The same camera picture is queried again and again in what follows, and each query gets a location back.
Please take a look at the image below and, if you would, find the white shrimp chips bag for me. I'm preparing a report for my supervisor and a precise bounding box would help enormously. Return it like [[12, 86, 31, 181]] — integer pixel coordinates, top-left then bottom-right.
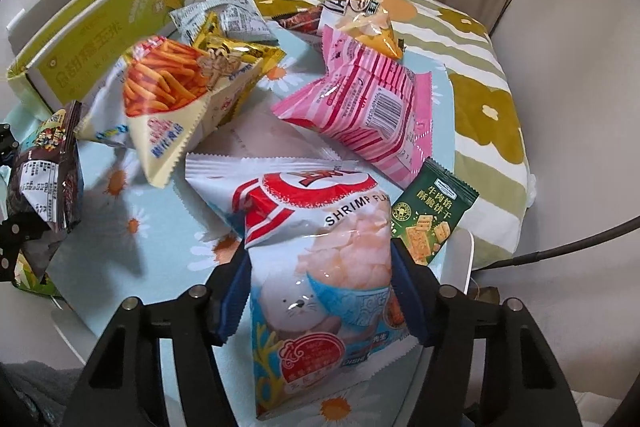
[[185, 152, 431, 420]]

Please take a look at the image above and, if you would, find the black cable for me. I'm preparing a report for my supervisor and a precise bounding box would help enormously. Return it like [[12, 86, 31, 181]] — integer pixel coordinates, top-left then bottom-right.
[[472, 214, 640, 273]]

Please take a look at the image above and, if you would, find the dark brown snack packet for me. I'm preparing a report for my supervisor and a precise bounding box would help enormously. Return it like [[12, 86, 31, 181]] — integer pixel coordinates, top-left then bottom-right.
[[11, 101, 83, 235]]

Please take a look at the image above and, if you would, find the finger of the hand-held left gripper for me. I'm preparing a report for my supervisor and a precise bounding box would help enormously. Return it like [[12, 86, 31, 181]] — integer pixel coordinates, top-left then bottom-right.
[[0, 122, 21, 168], [0, 211, 52, 284]]

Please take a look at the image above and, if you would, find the dark green cracker packet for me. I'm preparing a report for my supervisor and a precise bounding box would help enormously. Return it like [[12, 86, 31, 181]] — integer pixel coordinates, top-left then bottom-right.
[[391, 158, 479, 267]]

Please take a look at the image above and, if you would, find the green printed packet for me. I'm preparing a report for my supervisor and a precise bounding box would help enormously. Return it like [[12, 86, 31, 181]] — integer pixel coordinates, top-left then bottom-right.
[[10, 252, 61, 298]]

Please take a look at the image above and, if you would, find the silver snack packet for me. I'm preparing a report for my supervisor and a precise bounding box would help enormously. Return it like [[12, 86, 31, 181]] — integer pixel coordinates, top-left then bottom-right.
[[170, 0, 279, 45]]

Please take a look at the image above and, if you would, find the white blue-print snack bag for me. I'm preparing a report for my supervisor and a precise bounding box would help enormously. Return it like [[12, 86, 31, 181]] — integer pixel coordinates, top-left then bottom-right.
[[77, 57, 133, 148]]

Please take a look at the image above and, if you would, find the gold snack packet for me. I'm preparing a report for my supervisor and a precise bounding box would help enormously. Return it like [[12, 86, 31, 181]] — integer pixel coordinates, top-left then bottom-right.
[[192, 13, 287, 72]]

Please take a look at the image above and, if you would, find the dark red snack packet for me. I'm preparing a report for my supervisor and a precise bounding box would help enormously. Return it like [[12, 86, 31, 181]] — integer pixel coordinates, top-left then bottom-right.
[[274, 5, 326, 36]]

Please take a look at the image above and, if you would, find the cream fries snack bag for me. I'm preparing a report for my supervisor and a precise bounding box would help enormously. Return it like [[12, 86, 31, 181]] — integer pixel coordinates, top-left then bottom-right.
[[120, 36, 266, 190]]

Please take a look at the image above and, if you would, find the green cardboard box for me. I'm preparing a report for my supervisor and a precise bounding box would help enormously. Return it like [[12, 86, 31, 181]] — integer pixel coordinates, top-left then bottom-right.
[[6, 0, 203, 108]]

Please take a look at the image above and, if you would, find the brown paper bag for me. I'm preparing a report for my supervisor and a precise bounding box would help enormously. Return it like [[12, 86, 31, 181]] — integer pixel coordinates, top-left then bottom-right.
[[472, 284, 501, 303]]

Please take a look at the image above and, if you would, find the pink striped snack bag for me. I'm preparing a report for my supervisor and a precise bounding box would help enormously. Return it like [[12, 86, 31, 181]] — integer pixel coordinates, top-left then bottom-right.
[[271, 26, 433, 188]]

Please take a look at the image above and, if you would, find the green striped floral pillow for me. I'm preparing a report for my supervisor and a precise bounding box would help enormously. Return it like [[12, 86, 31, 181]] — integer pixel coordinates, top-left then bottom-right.
[[200, 0, 531, 270]]

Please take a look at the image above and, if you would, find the grey cloth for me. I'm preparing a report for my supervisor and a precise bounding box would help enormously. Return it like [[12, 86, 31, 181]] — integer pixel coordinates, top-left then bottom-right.
[[0, 359, 76, 427]]

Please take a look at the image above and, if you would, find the light blue daisy cloth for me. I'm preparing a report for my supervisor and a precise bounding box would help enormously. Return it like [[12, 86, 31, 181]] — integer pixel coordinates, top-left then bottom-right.
[[10, 24, 456, 427]]

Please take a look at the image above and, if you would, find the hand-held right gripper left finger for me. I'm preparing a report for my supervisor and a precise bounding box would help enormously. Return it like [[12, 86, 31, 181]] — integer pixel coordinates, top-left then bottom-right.
[[62, 251, 252, 427]]

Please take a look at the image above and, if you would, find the yellow chips bag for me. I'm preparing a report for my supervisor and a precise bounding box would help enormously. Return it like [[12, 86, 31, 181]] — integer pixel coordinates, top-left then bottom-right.
[[322, 0, 403, 60]]

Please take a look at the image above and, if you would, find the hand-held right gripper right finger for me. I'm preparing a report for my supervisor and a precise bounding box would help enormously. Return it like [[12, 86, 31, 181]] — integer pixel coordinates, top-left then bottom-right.
[[390, 239, 583, 427]]

